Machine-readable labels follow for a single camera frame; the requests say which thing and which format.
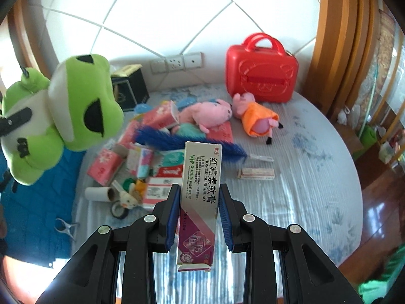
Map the person's green clothing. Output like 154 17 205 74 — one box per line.
359 247 405 304

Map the red white box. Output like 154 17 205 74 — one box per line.
144 177 178 210

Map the blue plastic container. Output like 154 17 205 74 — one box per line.
0 147 87 260

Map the black tape roll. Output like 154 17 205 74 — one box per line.
111 200 130 220

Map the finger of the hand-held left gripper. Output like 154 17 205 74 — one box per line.
16 137 31 156
0 108 33 135

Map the white purple ointment box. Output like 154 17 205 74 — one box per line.
175 141 224 271

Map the small white ointment box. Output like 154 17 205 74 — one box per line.
237 168 276 181

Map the green frog plush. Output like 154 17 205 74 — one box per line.
0 54 125 186

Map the red toy suitcase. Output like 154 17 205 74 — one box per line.
225 32 299 103

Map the red floral tissue packet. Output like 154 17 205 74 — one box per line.
207 123 234 143

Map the pink pig plush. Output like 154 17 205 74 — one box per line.
177 99 234 134

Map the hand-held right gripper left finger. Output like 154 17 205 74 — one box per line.
35 184 182 304

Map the black box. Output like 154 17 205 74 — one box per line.
111 65 150 112

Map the white plastic clip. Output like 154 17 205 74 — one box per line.
54 218 78 240

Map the wooden door frame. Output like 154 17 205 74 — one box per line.
305 0 380 121

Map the teal soft cloth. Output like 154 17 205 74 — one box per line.
172 123 208 138

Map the white colourful print packet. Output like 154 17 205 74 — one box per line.
127 144 154 178

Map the green bag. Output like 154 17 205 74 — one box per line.
357 125 378 148

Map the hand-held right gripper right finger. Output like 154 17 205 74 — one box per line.
218 184 363 304

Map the pig plush in orange dress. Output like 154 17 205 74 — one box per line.
232 92 284 146

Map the cardboard tube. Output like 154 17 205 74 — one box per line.
85 186 118 202

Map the blue feather brush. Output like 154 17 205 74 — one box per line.
134 126 274 165

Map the small beige bear toy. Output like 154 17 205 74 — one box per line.
118 180 149 210

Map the green white box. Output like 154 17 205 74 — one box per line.
155 150 186 178

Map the pink floral tissue packet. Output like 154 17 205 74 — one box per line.
141 101 179 129
118 121 143 149
87 148 125 186

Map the white wall socket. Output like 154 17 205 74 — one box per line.
166 55 186 71
150 58 168 74
184 52 205 69

